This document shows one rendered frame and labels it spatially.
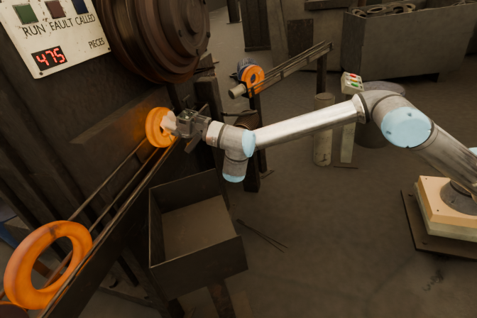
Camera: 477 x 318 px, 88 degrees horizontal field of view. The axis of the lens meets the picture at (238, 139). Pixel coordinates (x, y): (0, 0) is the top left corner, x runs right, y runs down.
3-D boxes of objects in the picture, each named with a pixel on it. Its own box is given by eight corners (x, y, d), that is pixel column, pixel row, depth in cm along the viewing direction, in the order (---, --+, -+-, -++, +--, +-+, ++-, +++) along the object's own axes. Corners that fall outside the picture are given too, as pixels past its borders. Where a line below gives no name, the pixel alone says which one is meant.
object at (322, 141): (312, 165, 181) (314, 99, 153) (314, 155, 190) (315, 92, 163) (330, 167, 177) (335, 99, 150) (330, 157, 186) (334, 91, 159)
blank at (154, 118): (138, 121, 87) (146, 121, 85) (161, 99, 98) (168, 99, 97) (155, 155, 96) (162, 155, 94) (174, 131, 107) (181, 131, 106)
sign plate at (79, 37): (33, 78, 63) (-14, -2, 54) (106, 51, 83) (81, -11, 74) (40, 78, 62) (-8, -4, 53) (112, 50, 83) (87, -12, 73)
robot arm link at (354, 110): (392, 76, 90) (224, 130, 110) (408, 89, 80) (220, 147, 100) (394, 103, 96) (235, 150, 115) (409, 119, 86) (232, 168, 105)
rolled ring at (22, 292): (-11, 306, 46) (-22, 302, 47) (65, 313, 60) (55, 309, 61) (52, 209, 56) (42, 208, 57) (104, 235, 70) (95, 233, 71)
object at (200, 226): (214, 381, 89) (148, 268, 52) (201, 306, 111) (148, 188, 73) (267, 356, 93) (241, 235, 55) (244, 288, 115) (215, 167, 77)
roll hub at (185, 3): (172, 67, 87) (146, -29, 73) (205, 47, 109) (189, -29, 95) (187, 66, 85) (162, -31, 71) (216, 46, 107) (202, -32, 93)
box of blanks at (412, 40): (355, 92, 274) (365, 15, 233) (334, 69, 343) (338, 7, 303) (458, 81, 262) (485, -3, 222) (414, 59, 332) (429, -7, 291)
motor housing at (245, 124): (240, 194, 167) (227, 125, 139) (248, 172, 184) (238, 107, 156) (259, 196, 163) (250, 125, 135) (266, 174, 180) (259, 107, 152)
